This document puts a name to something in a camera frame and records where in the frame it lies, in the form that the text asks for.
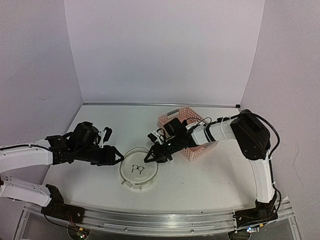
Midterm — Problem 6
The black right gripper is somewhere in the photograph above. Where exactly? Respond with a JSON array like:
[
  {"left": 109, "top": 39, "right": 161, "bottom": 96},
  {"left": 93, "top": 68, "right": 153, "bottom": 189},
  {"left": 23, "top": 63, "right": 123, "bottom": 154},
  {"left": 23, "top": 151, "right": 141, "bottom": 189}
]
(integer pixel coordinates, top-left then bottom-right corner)
[{"left": 144, "top": 135, "right": 182, "bottom": 164}]

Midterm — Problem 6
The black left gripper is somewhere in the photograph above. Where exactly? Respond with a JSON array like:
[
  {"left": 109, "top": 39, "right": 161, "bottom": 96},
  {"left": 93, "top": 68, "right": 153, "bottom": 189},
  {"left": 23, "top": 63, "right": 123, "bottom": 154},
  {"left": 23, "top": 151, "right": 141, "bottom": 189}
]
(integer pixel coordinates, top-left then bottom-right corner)
[{"left": 75, "top": 145, "right": 124, "bottom": 167}]

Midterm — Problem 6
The white mesh laundry bag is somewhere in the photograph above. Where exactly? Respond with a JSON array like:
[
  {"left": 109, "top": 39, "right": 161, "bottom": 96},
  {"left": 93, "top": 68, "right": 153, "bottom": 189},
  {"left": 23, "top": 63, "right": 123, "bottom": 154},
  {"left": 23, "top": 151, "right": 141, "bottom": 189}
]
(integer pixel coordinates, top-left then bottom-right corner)
[{"left": 119, "top": 147, "right": 159, "bottom": 192}]

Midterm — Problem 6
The white bra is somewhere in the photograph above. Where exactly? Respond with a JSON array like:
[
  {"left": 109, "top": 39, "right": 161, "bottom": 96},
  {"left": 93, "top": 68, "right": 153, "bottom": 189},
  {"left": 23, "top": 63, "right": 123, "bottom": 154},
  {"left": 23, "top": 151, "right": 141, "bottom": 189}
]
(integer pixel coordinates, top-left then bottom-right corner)
[{"left": 185, "top": 117, "right": 212, "bottom": 130}]

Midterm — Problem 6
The pink plastic basket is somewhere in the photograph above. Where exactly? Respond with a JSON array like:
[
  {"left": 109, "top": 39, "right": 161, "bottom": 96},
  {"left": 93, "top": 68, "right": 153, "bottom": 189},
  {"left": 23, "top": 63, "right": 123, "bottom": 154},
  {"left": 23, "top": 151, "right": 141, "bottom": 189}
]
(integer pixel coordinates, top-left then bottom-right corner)
[{"left": 158, "top": 106, "right": 218, "bottom": 162}]

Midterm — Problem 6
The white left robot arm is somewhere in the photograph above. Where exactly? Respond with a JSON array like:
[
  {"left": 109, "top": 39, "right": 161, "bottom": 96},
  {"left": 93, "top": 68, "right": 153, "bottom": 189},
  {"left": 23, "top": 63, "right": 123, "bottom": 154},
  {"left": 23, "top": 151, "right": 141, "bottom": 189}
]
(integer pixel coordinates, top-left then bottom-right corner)
[{"left": 0, "top": 121, "right": 124, "bottom": 219}]

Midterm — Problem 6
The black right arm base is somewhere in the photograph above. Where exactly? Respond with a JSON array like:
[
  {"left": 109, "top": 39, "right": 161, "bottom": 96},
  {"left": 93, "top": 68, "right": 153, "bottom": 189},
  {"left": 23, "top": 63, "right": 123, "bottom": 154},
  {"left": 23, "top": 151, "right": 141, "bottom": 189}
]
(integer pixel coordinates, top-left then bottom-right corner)
[{"left": 233, "top": 193, "right": 278, "bottom": 229}]

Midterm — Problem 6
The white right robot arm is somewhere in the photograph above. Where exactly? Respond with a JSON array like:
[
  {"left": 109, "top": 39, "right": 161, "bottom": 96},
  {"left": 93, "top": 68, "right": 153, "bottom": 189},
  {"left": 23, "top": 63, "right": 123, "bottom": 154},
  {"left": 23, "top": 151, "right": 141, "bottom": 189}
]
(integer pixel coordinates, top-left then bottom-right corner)
[{"left": 144, "top": 109, "right": 277, "bottom": 222}]

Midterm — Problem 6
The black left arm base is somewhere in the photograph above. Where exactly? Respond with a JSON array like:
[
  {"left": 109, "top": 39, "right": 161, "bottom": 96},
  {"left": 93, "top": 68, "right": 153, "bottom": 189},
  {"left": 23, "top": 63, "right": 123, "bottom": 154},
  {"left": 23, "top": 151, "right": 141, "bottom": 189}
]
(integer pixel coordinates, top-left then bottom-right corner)
[{"left": 41, "top": 184, "right": 85, "bottom": 224}]

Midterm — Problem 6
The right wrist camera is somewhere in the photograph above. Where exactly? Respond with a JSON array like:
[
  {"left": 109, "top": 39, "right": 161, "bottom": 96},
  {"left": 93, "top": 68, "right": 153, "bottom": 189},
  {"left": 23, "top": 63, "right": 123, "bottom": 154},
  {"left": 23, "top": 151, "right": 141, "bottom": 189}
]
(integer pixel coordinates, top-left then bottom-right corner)
[{"left": 147, "top": 128, "right": 167, "bottom": 145}]

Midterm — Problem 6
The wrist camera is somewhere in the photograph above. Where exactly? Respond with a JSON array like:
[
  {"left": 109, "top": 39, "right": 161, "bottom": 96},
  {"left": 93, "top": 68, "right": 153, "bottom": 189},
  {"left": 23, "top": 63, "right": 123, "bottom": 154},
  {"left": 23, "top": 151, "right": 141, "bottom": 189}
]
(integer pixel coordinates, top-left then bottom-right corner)
[
  {"left": 98, "top": 126, "right": 113, "bottom": 148},
  {"left": 147, "top": 128, "right": 167, "bottom": 145}
]

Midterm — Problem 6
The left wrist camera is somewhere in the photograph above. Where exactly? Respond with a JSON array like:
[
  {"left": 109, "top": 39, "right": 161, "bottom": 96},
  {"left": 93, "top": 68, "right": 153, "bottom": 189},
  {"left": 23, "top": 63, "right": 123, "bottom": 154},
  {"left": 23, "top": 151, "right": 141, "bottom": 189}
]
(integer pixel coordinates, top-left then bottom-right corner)
[{"left": 98, "top": 126, "right": 113, "bottom": 148}]

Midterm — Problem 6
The aluminium front rail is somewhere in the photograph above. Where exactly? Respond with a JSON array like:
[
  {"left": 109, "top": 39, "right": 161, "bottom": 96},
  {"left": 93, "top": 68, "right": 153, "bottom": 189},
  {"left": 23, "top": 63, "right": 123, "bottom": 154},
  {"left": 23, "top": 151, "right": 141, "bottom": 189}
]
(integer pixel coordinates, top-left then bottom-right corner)
[{"left": 14, "top": 197, "right": 301, "bottom": 240}]

